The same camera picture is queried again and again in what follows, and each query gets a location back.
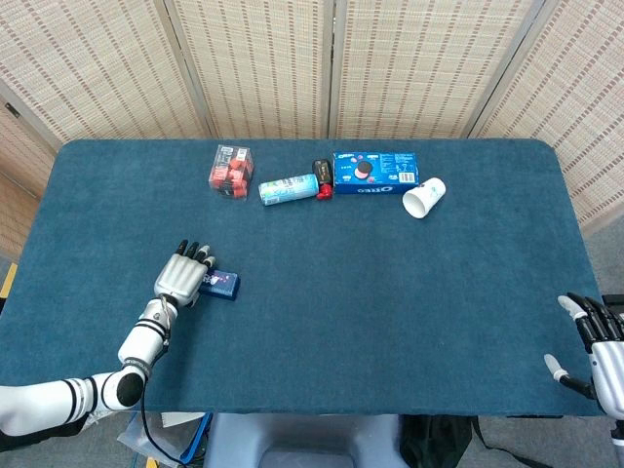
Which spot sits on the black box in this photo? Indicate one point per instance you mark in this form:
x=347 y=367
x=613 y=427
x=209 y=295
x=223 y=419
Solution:
x=615 y=300

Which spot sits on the blue tablecloth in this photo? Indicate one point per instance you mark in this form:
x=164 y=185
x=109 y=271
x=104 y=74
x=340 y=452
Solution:
x=390 y=292

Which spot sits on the clear box of red items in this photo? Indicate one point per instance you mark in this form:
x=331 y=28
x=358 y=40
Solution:
x=229 y=173

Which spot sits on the light blue drink can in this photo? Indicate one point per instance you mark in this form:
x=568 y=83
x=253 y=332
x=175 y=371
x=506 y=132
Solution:
x=287 y=189

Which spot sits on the blue Oreo cookie box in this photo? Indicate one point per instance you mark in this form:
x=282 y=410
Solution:
x=375 y=170

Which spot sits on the yellow object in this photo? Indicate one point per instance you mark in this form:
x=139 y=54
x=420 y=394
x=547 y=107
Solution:
x=9 y=280

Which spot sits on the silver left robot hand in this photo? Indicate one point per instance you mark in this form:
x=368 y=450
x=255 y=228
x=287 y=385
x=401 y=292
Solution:
x=180 y=278

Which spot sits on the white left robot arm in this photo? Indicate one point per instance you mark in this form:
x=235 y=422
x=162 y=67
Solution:
x=141 y=341

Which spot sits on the blue glasses case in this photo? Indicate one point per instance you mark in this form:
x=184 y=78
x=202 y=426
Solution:
x=226 y=287

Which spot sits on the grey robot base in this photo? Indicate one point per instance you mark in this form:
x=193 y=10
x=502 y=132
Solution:
x=302 y=439

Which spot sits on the woven folding screen panel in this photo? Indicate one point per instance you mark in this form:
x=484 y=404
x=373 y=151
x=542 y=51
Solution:
x=263 y=63
x=429 y=63
x=97 y=63
x=575 y=97
x=19 y=161

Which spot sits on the clear plastic bag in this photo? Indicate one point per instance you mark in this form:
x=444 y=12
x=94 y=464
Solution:
x=131 y=434

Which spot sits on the blue crate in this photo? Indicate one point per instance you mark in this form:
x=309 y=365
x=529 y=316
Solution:
x=197 y=439

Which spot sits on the white paper cup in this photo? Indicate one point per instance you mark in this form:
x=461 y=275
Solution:
x=419 y=200

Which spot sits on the black bottle with red cap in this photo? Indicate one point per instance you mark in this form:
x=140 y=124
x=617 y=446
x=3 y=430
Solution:
x=322 y=170

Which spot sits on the black bag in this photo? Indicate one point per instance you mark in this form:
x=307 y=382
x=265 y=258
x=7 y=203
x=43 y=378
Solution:
x=434 y=441

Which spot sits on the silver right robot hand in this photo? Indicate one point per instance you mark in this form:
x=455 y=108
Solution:
x=609 y=370

